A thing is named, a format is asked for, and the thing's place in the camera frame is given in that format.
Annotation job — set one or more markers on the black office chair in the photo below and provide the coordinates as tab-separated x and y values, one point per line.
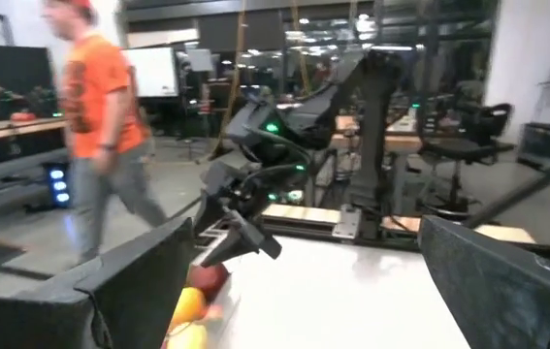
483	126

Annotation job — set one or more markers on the computer with blue lights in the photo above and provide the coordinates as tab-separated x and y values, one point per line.
58	186

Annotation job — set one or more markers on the dark red apple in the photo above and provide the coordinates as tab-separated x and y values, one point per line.
206	280

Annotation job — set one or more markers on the black table frame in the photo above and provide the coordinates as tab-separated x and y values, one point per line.
512	196

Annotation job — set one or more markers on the wooden workbench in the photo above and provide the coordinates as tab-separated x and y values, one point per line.
3	128

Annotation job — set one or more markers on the wooden table board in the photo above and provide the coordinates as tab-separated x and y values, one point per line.
299	213

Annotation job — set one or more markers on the orange fruit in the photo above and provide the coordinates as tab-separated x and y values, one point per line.
188	306

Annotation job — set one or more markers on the black storage box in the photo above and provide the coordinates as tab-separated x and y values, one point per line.
543	143

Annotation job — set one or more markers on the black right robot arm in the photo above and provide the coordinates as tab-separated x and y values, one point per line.
376	121

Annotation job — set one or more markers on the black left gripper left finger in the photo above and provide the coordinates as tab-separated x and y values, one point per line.
109	300

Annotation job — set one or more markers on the white board screen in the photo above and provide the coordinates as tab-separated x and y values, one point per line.
151	72

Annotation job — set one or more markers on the clear plastic bin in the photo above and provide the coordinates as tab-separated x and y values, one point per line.
216	322

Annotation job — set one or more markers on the black wall monitor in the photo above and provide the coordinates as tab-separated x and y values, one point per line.
12	68

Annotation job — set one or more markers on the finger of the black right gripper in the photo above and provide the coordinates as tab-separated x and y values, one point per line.
209	215
245	237

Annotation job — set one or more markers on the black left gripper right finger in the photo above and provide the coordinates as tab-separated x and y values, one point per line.
512	300

